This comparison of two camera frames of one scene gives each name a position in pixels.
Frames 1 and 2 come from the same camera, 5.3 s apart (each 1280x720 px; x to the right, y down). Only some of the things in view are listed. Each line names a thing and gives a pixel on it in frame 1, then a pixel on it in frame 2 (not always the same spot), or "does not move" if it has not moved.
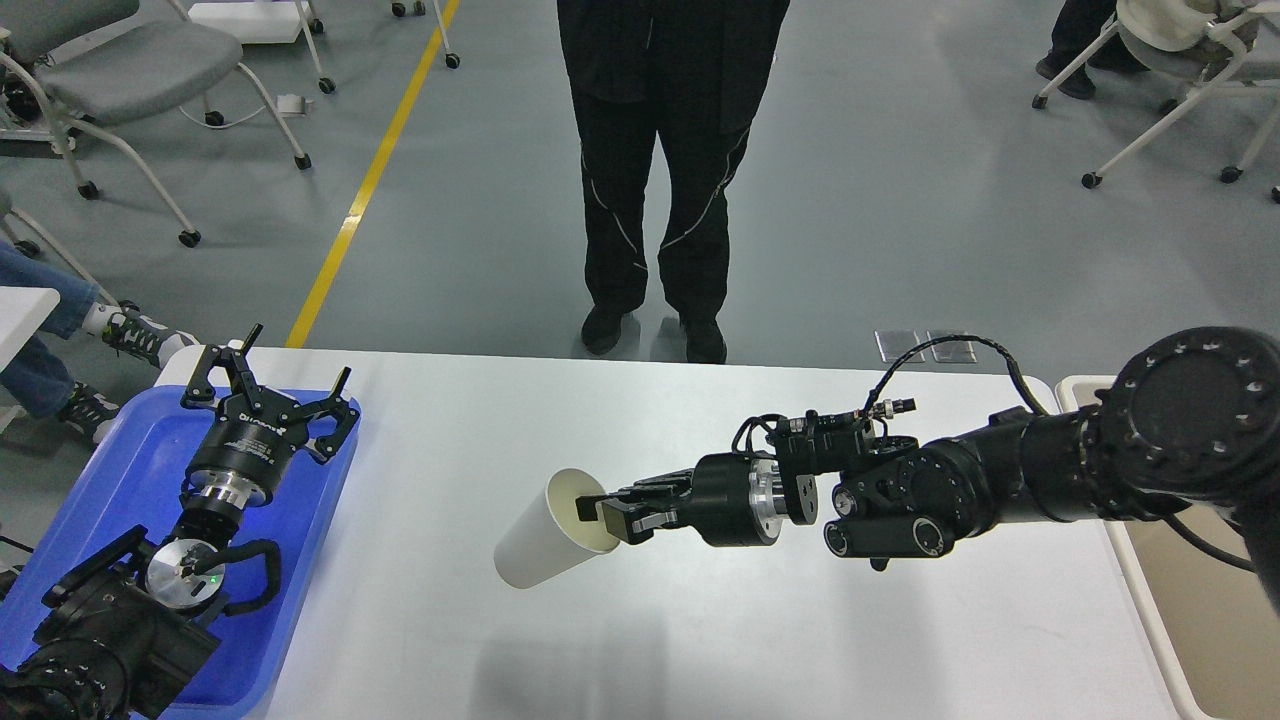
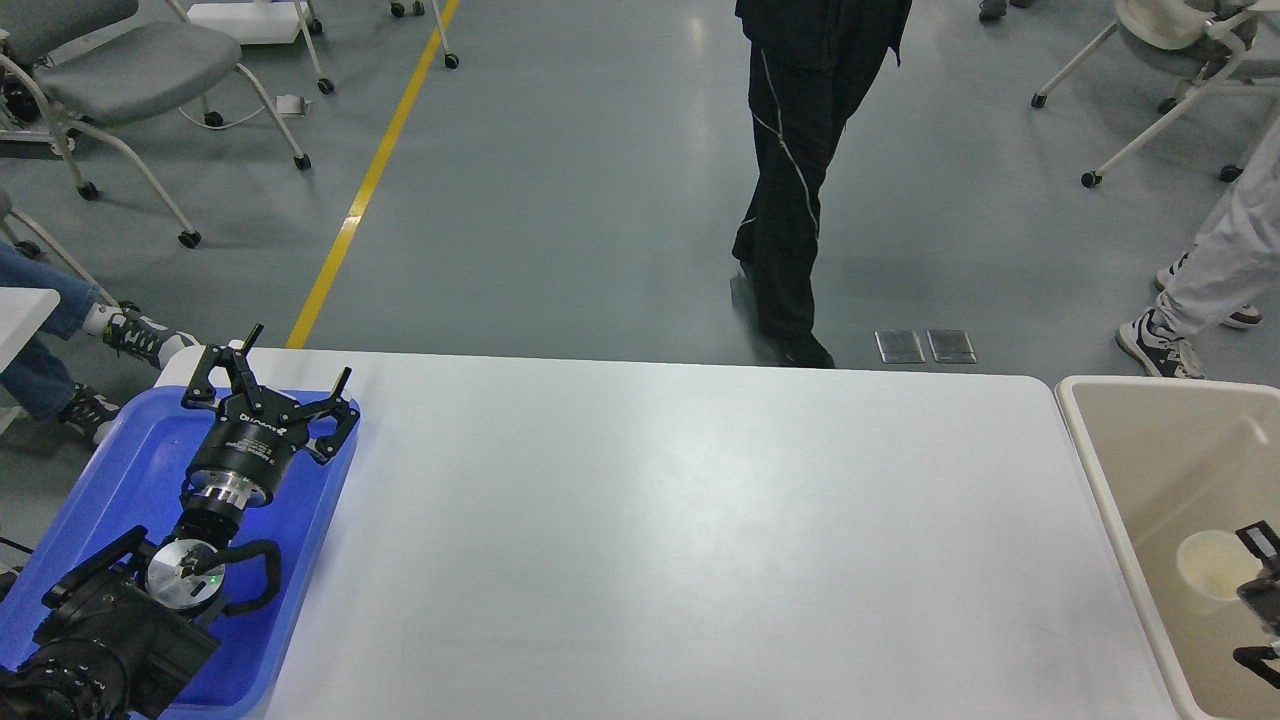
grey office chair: x=135 y=75 does not move
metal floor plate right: x=952 y=350 does not move
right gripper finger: x=630 y=523 → x=1252 y=657
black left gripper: x=240 y=454 does not move
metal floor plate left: x=893 y=344 does not move
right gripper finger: x=586 y=505 → x=1260 y=539
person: x=685 y=77 → x=812 y=63
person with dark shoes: x=1075 y=25 → x=993 y=10
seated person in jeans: x=37 y=382 does not move
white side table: x=22 y=310 does not move
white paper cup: x=547 y=537 → x=1217 y=563
